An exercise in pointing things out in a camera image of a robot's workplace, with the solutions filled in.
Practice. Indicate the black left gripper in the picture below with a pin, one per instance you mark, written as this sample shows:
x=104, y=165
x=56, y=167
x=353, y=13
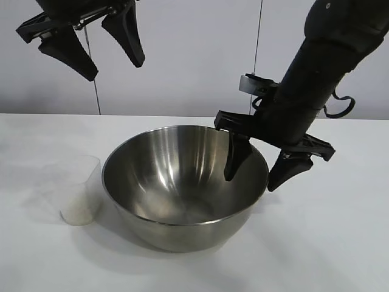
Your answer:
x=76, y=12

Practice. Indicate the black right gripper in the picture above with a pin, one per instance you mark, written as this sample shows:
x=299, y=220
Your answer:
x=285, y=124

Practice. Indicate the stainless steel mixing bowl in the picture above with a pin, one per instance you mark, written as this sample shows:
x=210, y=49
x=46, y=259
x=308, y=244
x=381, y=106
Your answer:
x=170, y=188

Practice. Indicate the clear plastic measuring cup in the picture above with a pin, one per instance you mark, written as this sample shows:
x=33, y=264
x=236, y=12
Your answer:
x=76, y=182

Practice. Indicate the white rice grains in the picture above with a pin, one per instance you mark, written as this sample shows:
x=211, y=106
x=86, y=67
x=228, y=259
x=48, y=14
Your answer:
x=77, y=213

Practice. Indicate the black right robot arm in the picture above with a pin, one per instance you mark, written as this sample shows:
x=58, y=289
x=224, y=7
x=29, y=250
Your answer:
x=328, y=45

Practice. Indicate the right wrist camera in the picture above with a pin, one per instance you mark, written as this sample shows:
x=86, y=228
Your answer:
x=255, y=83

